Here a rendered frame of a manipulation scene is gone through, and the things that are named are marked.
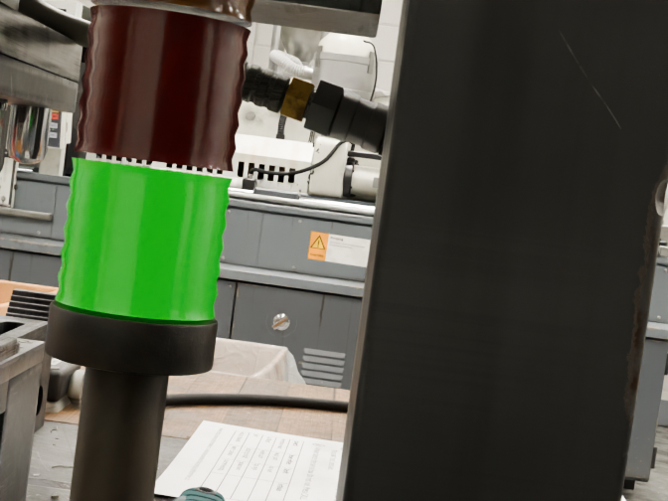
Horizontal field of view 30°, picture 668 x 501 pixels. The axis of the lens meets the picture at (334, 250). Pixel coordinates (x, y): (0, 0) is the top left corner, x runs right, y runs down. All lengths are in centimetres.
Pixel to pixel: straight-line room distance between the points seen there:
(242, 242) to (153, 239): 476
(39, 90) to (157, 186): 31
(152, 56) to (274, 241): 475
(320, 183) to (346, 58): 54
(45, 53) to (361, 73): 471
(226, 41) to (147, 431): 9
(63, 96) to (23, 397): 15
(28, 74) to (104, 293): 30
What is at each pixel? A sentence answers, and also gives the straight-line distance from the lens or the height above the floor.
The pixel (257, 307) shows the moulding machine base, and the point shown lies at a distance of 504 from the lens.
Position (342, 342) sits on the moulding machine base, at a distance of 503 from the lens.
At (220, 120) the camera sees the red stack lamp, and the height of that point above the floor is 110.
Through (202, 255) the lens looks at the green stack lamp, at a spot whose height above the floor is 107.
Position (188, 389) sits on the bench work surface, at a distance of 106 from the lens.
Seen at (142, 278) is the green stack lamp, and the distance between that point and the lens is 28.
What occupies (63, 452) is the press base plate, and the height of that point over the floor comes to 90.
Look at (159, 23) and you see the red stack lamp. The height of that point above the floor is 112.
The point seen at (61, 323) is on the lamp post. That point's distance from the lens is 29.
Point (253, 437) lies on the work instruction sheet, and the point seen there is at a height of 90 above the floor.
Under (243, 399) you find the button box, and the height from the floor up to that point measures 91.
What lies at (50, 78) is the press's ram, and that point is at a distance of 61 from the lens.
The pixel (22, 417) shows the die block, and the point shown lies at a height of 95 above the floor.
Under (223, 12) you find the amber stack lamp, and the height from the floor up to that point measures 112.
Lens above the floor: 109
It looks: 3 degrees down
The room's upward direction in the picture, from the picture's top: 8 degrees clockwise
